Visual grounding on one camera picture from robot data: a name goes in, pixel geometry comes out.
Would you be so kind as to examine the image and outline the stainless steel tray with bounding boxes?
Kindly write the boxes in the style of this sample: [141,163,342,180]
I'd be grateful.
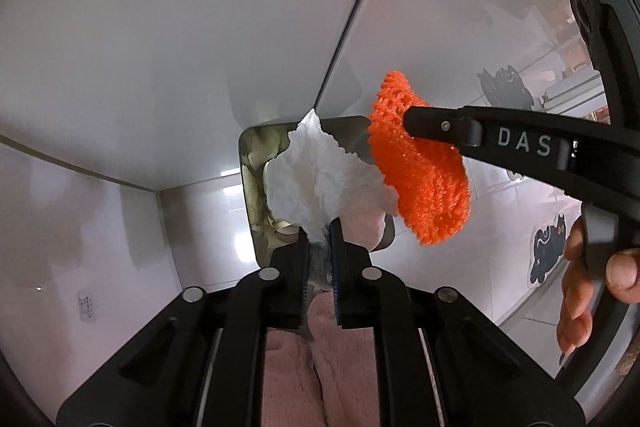
[237,115,397,266]

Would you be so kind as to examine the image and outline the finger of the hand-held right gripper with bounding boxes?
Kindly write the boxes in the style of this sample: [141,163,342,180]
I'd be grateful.
[402,104,577,174]

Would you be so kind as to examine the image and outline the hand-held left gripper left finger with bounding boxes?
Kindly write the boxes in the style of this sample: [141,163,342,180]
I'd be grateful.
[57,231,310,427]

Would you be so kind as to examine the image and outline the black cat sticker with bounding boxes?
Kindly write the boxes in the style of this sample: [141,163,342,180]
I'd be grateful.
[529,212,569,291]
[476,63,536,108]

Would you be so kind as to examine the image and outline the person's right hand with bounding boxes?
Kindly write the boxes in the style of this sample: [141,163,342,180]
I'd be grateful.
[556,215,640,356]

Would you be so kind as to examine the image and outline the orange foam fruit net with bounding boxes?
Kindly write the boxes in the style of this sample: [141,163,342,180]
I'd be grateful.
[366,71,472,247]

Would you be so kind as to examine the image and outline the small white label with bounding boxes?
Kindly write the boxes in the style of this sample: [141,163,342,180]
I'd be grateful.
[77,292,97,323]

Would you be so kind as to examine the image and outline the pale food scraps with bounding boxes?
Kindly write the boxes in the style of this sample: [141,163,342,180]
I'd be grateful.
[242,127,301,243]

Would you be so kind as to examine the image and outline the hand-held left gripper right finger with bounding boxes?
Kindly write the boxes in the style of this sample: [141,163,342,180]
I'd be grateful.
[330,217,586,427]

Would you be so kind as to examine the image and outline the pink fuzzy clothing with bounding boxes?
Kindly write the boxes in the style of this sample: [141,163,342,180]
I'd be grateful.
[262,202,388,427]

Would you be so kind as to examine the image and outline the white tissue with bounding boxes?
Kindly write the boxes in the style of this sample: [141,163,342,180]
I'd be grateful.
[262,108,398,253]

